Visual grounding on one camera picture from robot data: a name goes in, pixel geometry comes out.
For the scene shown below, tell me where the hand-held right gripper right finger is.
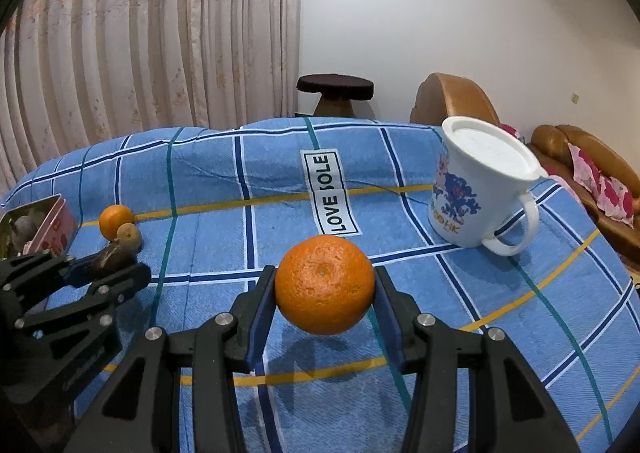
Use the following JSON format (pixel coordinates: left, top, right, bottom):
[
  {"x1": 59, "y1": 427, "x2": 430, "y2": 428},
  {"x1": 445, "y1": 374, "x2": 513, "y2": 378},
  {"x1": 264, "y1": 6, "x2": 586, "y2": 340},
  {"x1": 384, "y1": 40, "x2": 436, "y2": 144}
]
[{"x1": 372, "y1": 265, "x2": 583, "y2": 453}]

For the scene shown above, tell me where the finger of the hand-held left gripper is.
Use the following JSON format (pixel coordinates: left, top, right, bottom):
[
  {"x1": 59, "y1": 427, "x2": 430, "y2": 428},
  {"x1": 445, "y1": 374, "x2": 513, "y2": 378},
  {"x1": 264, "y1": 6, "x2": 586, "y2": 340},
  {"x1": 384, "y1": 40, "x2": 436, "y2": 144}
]
[
  {"x1": 0, "y1": 252, "x2": 97, "y2": 296},
  {"x1": 14, "y1": 263, "x2": 152, "y2": 334}
]

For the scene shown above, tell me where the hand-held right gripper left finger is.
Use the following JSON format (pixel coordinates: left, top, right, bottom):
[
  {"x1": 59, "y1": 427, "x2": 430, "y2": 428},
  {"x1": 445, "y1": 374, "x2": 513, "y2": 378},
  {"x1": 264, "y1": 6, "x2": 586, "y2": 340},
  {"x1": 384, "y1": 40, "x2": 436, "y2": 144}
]
[{"x1": 75, "y1": 267, "x2": 278, "y2": 453}]

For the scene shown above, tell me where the dark brown round fruit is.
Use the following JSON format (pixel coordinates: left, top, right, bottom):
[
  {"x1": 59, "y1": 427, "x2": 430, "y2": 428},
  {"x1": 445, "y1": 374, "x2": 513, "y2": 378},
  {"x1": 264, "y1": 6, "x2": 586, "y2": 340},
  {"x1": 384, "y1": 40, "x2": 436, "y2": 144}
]
[{"x1": 92, "y1": 239, "x2": 140, "y2": 280}]

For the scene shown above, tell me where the pink metal tin box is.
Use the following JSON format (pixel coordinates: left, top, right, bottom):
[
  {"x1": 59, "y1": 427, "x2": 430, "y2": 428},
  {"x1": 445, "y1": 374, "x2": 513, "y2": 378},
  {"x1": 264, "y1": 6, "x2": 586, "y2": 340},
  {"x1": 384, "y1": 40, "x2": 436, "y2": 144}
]
[{"x1": 0, "y1": 194, "x2": 79, "y2": 260}]

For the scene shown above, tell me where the large orange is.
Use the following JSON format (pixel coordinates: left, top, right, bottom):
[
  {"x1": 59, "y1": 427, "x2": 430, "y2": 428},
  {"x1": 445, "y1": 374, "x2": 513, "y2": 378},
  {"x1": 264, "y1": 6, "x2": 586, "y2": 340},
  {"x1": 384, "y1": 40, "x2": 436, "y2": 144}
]
[{"x1": 274, "y1": 235, "x2": 376, "y2": 336}]

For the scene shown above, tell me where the brown kiwi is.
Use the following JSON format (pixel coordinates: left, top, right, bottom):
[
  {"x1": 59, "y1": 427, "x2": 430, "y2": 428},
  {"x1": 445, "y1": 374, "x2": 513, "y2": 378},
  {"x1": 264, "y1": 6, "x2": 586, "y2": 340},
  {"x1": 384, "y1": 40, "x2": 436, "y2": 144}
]
[{"x1": 116, "y1": 224, "x2": 143, "y2": 252}]

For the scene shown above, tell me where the small orange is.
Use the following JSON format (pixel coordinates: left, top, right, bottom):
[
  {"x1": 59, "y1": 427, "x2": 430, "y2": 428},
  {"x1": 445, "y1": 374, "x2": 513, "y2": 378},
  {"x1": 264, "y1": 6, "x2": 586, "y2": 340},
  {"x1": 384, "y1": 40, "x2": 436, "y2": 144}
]
[{"x1": 99, "y1": 205, "x2": 136, "y2": 240}]

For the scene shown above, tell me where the blue plaid blanket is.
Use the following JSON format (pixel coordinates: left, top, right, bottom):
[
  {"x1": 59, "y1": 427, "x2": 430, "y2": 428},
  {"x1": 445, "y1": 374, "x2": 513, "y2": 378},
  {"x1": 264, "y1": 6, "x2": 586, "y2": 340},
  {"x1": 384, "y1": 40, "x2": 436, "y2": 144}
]
[{"x1": 0, "y1": 117, "x2": 637, "y2": 453}]

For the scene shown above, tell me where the white printed mug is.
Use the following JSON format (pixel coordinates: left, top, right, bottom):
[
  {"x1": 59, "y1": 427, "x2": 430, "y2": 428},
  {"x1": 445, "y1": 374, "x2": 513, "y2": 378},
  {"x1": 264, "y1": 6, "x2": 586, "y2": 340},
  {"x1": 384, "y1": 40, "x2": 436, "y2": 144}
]
[{"x1": 428, "y1": 116, "x2": 550, "y2": 257}]

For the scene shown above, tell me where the white mug lid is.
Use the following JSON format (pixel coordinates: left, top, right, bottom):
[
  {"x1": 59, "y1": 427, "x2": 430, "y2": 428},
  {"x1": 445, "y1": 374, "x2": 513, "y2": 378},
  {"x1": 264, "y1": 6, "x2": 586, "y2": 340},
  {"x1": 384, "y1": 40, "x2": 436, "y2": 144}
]
[{"x1": 442, "y1": 117, "x2": 549, "y2": 182}]

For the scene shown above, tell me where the brown leather armchair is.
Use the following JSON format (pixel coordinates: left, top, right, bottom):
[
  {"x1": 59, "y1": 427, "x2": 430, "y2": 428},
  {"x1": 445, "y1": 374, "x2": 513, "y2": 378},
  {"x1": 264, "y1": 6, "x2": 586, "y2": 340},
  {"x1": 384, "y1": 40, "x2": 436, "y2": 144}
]
[{"x1": 410, "y1": 73, "x2": 502, "y2": 126}]

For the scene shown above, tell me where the dark round stool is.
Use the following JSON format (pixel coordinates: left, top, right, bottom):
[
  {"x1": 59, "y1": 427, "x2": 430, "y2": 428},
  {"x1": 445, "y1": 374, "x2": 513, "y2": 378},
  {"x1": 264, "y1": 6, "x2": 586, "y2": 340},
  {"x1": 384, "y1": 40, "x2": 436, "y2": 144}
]
[{"x1": 296, "y1": 74, "x2": 375, "y2": 118}]

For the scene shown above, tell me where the brown leather sofa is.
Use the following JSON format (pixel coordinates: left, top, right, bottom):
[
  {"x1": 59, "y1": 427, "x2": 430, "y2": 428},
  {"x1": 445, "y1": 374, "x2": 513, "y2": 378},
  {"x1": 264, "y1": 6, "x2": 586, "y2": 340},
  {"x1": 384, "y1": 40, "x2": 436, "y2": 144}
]
[{"x1": 529, "y1": 125, "x2": 640, "y2": 268}]

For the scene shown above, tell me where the floral beige curtain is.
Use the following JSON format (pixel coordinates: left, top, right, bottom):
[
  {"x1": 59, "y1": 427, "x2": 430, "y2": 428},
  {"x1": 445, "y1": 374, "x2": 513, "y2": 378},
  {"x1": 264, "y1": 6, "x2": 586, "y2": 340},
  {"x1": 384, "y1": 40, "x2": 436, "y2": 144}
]
[{"x1": 0, "y1": 0, "x2": 301, "y2": 190}]

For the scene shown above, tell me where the pink floral cloth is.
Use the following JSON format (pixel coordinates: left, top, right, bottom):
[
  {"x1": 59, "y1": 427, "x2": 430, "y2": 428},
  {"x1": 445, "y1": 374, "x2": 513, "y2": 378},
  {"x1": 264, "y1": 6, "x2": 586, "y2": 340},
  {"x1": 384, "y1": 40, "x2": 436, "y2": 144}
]
[{"x1": 567, "y1": 143, "x2": 637, "y2": 227}]

